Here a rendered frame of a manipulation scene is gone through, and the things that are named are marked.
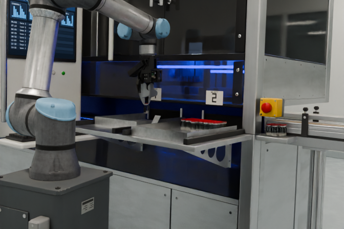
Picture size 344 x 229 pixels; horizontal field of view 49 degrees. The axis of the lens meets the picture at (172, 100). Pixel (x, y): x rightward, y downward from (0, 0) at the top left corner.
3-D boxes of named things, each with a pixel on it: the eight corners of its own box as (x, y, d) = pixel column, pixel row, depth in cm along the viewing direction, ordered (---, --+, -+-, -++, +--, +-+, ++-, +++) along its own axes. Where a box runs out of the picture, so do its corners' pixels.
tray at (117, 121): (145, 119, 200) (145, 112, 200) (185, 123, 184) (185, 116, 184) (94, 123, 173) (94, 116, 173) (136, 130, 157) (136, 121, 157)
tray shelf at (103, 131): (137, 122, 203) (137, 118, 203) (259, 137, 160) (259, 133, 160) (62, 129, 165) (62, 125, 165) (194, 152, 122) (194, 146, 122)
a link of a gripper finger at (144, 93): (147, 104, 162) (148, 83, 162) (137, 104, 166) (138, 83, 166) (152, 105, 164) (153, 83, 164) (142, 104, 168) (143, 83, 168)
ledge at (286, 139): (270, 136, 164) (270, 132, 164) (300, 140, 156) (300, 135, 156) (255, 139, 153) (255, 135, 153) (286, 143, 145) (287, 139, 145)
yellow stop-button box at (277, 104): (266, 115, 156) (267, 97, 156) (283, 116, 152) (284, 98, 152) (258, 116, 151) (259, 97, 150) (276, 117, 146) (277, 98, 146)
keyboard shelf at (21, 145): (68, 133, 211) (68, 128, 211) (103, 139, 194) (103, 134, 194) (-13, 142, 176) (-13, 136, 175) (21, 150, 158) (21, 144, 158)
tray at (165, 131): (185, 127, 170) (185, 119, 170) (236, 134, 154) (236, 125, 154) (131, 134, 144) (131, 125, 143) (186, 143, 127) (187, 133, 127)
